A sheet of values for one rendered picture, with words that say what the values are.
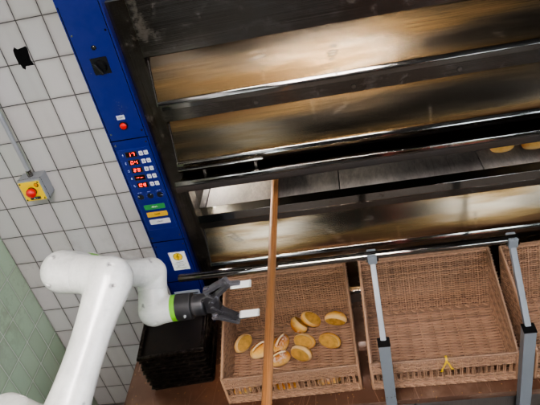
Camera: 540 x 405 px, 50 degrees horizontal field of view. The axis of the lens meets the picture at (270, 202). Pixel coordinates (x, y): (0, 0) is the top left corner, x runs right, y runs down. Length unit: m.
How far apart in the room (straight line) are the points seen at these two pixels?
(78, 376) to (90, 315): 0.15
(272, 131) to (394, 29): 0.57
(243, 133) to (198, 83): 0.26
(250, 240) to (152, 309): 0.68
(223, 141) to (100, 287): 0.91
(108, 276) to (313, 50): 1.06
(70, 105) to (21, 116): 0.21
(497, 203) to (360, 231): 0.56
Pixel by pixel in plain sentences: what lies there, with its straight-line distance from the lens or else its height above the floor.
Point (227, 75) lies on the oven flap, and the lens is 2.14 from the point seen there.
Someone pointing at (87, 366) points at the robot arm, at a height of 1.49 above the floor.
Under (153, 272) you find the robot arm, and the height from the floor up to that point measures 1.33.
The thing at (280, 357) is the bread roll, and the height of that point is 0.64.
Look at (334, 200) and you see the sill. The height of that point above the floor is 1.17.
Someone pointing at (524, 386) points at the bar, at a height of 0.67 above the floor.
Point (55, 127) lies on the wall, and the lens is 2.41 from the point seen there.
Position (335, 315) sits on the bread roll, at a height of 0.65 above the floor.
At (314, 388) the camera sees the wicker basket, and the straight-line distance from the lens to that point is 2.43.
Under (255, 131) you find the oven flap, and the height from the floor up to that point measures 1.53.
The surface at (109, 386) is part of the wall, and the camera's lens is 3.42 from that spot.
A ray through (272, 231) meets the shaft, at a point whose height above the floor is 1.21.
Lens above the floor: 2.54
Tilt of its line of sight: 34 degrees down
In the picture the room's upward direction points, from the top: 14 degrees counter-clockwise
